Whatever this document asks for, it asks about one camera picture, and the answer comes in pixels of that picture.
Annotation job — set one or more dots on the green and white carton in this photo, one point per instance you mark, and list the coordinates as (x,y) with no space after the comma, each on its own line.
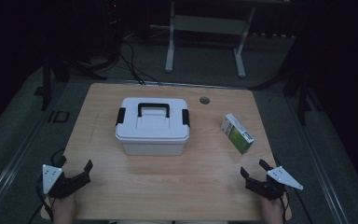
(237,135)

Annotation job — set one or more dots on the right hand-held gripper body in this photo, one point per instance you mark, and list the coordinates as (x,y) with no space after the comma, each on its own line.
(270,188)

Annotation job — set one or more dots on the person's right hand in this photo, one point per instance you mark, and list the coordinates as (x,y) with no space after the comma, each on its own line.
(272,211)

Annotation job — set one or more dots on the black rectangular floor bracket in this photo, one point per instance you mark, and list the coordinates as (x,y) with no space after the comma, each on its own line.
(59,116)

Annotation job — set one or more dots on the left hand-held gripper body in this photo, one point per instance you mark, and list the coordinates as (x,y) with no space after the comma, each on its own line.
(57,185)

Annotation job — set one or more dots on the person's left hand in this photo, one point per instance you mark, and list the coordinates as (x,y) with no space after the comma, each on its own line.
(64,210)

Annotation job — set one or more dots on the black tripod stand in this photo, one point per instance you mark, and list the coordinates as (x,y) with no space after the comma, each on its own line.
(46,84)
(301,93)

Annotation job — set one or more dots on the white metal stand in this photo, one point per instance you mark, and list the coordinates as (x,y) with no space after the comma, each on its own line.
(209,26)

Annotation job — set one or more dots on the dark equipment tower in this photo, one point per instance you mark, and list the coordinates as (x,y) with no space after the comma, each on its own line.
(113,28)

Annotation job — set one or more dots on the white plastic storage box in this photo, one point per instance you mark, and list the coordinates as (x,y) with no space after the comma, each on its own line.
(152,148)

